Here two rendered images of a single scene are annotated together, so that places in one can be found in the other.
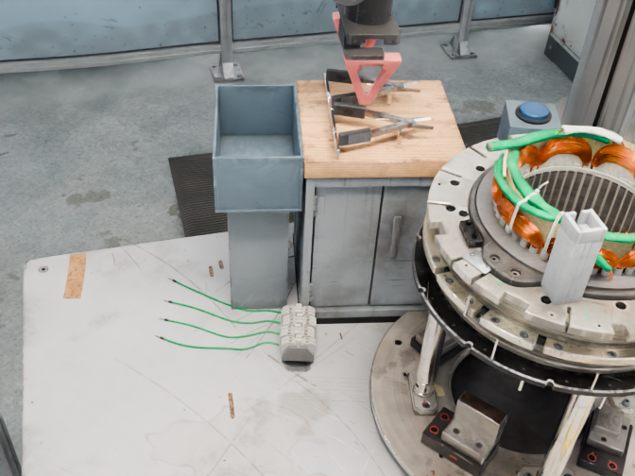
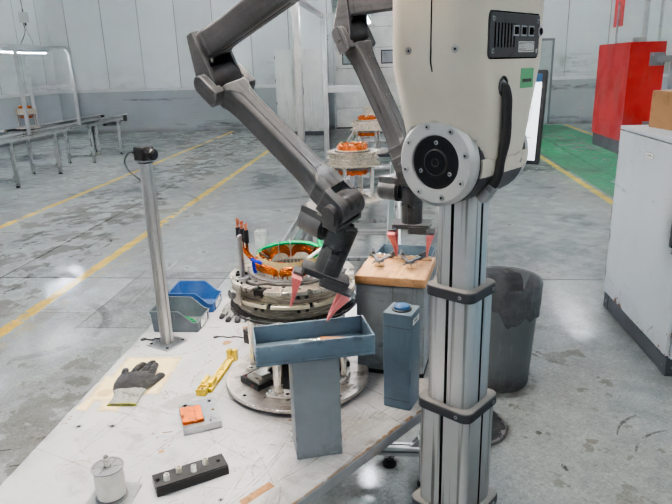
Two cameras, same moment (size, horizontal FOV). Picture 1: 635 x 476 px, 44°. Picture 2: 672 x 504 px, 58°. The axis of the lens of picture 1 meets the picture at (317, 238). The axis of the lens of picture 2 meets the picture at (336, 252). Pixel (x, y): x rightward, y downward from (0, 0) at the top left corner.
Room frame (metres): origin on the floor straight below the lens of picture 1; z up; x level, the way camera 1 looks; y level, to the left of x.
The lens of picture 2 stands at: (1.34, -1.60, 1.60)
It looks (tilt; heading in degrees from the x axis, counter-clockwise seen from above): 17 degrees down; 113
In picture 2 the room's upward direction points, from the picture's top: 2 degrees counter-clockwise
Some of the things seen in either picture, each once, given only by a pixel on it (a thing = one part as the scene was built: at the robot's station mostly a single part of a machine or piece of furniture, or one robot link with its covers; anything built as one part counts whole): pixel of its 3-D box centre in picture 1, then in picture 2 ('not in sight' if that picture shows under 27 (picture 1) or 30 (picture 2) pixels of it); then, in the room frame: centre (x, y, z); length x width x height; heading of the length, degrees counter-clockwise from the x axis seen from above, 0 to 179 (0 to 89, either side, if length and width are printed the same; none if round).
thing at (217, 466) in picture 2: not in sight; (190, 474); (0.62, -0.73, 0.79); 0.15 x 0.05 x 0.02; 50
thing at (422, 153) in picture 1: (377, 126); (396, 269); (0.86, -0.07, 1.05); 0.20 x 0.19 x 0.02; 97
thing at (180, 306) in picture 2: not in sight; (180, 314); (0.11, -0.07, 0.82); 0.16 x 0.14 x 0.07; 17
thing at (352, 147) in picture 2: not in sight; (352, 158); (-0.04, 1.91, 1.05); 0.22 x 0.22 x 0.20
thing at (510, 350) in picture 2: not in sight; (500, 329); (0.98, 1.35, 0.28); 0.38 x 0.37 x 0.56; 17
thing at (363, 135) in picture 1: (354, 136); not in sight; (0.79, -0.04, 1.09); 0.04 x 0.01 x 0.02; 112
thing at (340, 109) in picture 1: (349, 110); not in sight; (0.84, -0.03, 1.09); 0.04 x 0.01 x 0.02; 82
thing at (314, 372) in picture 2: not in sight; (314, 390); (0.82, -0.54, 0.92); 0.25 x 0.11 x 0.28; 34
